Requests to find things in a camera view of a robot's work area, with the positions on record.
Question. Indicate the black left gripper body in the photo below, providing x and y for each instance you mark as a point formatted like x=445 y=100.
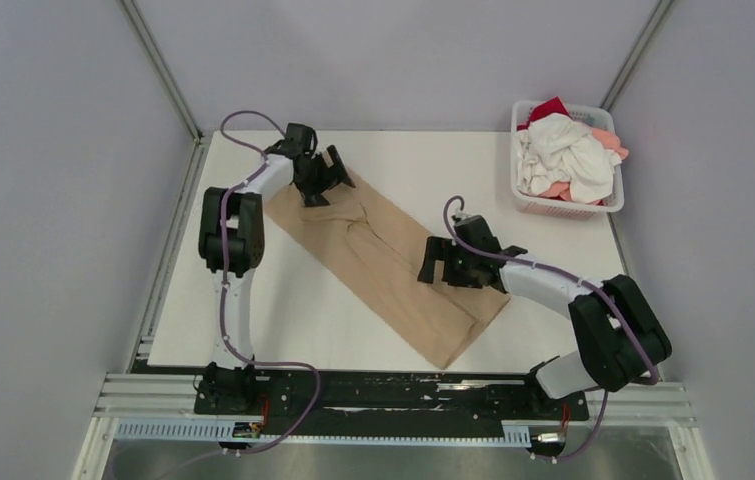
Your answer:
x=317 y=181

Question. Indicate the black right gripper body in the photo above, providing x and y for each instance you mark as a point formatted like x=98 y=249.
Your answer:
x=458 y=265

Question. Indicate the beige t-shirt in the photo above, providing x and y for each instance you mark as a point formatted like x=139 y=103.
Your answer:
x=376 y=250

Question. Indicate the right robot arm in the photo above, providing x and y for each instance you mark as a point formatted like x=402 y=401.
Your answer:
x=619 y=338

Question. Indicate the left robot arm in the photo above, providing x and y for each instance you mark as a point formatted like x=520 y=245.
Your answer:
x=232 y=244

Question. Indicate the white plastic laundry basket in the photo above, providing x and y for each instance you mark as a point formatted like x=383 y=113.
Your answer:
x=592 y=116

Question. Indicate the pink t-shirt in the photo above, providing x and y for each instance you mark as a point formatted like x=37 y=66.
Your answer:
x=584 y=167

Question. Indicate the white crumpled t-shirt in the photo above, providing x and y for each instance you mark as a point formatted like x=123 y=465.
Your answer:
x=533 y=146

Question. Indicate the red t-shirt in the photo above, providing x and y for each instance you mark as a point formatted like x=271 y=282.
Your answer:
x=543 y=110

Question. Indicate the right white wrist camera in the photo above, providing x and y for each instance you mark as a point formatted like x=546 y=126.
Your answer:
x=460 y=216

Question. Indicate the left aluminium frame post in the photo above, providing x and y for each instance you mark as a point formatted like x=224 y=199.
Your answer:
x=144 y=35

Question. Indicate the aluminium frame post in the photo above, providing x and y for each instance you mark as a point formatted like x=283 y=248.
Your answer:
x=144 y=35
x=640 y=47

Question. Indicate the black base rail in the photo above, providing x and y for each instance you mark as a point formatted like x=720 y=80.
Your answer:
x=354 y=402

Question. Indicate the white slotted cable duct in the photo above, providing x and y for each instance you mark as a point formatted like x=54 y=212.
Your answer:
x=230 y=431

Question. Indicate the right aluminium frame post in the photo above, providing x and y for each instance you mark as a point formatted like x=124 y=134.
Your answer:
x=640 y=47

